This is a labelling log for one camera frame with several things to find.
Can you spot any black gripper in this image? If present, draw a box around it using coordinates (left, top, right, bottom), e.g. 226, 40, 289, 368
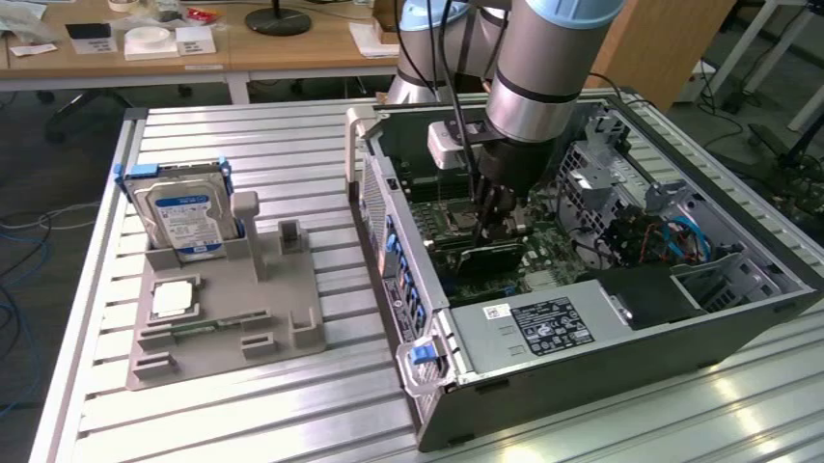
477, 137, 556, 206

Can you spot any graphics card with metal bracket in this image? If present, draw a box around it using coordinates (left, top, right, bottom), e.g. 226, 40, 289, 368
448, 240, 524, 281

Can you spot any CPU socket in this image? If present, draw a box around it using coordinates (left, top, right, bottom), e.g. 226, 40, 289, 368
444, 200, 483, 237

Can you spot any perforated metal drive cage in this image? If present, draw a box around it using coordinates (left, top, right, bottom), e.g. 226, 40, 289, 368
552, 140, 646, 242

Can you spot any green motherboard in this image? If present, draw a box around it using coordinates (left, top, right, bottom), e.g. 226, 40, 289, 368
392, 163, 582, 308

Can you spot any white paper stack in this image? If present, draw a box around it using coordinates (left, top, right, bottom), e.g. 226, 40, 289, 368
347, 21, 403, 59

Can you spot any wooden cabinet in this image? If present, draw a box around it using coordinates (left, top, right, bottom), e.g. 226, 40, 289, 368
583, 0, 739, 112

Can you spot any brown cardboard box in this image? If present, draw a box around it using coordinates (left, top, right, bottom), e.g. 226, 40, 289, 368
373, 0, 405, 30

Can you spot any grey power supply unit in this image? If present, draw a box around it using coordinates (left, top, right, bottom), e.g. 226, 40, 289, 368
449, 282, 639, 377

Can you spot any metal disk bay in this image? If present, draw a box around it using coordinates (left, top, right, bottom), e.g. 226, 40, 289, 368
668, 248, 787, 314

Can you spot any blue case latch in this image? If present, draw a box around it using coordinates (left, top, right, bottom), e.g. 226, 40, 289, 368
409, 344, 441, 382

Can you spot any dark floor equipment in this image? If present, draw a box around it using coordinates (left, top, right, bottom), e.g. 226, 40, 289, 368
746, 123, 824, 216

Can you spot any black lamp base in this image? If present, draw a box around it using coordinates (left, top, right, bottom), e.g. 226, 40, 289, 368
244, 0, 314, 38

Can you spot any open dark PC case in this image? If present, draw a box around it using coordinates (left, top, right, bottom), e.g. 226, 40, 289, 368
345, 91, 824, 453

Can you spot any hard disk with blue rails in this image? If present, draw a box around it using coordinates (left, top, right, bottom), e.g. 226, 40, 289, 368
113, 156, 244, 264

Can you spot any white labelled box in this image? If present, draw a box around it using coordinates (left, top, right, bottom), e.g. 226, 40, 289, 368
173, 26, 218, 57

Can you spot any silver CPU chip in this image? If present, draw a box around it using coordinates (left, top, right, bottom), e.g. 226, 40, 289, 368
149, 284, 198, 319

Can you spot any grey parts rack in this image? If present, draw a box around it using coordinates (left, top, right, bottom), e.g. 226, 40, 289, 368
126, 190, 330, 395

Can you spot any white dish on box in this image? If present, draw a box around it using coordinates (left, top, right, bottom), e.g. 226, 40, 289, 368
122, 26, 182, 63

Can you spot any black chair base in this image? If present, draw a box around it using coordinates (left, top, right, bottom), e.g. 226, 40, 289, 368
35, 89, 134, 144

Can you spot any white box black top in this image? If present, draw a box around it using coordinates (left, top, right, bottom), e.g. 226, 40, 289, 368
63, 22, 122, 55

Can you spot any wooden desk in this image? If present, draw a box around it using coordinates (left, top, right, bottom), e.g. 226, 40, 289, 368
0, 0, 582, 93

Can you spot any clear plastic bag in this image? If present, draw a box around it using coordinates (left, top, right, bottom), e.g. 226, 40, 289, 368
0, 0, 63, 44

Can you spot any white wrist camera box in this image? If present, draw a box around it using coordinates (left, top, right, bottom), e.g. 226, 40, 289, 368
428, 120, 483, 170

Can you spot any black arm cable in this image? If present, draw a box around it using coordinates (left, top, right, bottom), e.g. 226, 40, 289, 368
396, 0, 484, 204

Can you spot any black cable behind case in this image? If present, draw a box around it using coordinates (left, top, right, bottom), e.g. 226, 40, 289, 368
583, 71, 652, 105

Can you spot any grey card retention bracket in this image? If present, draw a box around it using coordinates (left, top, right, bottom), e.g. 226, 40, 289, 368
345, 105, 381, 206

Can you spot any red wire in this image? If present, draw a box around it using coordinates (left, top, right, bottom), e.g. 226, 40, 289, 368
634, 222, 671, 264

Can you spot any blue wire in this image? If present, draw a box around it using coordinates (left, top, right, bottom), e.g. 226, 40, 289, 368
663, 217, 714, 264

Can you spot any white desk frame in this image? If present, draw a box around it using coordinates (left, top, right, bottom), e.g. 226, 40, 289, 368
700, 0, 824, 131

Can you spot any white floor cable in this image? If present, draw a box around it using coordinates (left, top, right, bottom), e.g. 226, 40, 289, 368
0, 202, 102, 231

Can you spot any blue floor cable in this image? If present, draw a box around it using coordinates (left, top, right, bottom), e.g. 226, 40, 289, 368
0, 231, 54, 416

